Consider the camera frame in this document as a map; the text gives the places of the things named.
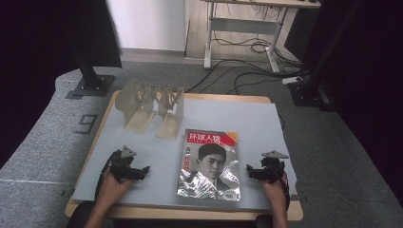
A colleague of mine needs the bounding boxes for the red-title portrait magazine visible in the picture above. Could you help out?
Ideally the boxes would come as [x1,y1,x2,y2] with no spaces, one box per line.
[175,127,241,202]

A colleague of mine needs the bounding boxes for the white power strip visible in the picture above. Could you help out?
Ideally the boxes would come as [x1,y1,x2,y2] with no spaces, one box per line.
[281,75,304,86]

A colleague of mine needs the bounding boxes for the person's left hand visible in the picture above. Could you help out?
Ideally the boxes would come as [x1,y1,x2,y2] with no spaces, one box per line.
[96,169,132,210]

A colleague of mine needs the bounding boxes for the black curtain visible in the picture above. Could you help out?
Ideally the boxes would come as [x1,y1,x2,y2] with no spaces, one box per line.
[284,0,403,207]
[0,0,123,169]

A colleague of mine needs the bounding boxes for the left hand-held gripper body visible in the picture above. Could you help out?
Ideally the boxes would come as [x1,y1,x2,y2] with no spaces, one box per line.
[104,144,141,183]

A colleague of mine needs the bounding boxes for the hand-held gripper cable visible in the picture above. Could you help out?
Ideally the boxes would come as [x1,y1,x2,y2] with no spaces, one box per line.
[269,167,291,212]
[94,151,112,200]

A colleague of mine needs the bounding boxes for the person's right hand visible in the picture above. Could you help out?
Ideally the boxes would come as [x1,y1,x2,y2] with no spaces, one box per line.
[260,179,289,212]

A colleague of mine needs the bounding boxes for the black metal stand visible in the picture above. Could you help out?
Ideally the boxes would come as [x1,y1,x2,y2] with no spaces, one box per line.
[65,44,117,100]
[286,0,365,112]

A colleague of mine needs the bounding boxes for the coiled black cable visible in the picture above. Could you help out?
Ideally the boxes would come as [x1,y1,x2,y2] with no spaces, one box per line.
[212,37,302,55]

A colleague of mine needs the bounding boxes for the left hand-held gripper cable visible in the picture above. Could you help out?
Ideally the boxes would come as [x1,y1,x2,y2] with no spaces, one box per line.
[94,151,112,200]

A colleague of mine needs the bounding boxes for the metal desk frame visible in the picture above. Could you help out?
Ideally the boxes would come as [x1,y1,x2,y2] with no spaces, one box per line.
[202,0,322,74]

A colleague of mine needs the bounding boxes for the black floor cable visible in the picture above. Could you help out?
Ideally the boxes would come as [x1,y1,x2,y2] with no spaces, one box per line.
[233,71,288,95]
[184,58,302,94]

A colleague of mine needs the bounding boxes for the right hand-held gripper cable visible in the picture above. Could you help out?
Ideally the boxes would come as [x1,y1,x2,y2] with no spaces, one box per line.
[269,167,291,212]

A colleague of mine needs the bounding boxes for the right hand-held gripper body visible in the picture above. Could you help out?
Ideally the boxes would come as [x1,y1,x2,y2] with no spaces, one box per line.
[259,150,290,184]

